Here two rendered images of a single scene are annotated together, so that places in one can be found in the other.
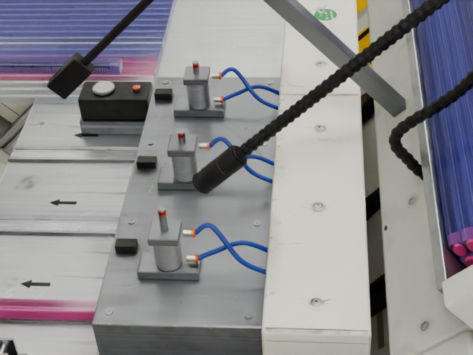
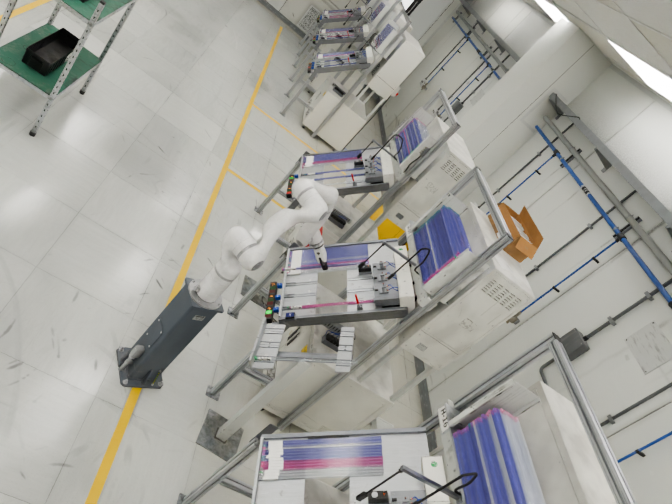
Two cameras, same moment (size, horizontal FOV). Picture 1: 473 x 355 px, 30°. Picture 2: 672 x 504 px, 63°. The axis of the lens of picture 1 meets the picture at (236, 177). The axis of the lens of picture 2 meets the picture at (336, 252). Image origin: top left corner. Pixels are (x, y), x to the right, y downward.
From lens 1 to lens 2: 2.33 m
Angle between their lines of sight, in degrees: 6
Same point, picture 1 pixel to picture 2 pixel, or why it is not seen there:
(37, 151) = (351, 278)
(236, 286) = (394, 293)
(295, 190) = (400, 279)
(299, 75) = (398, 261)
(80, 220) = (364, 289)
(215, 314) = (392, 297)
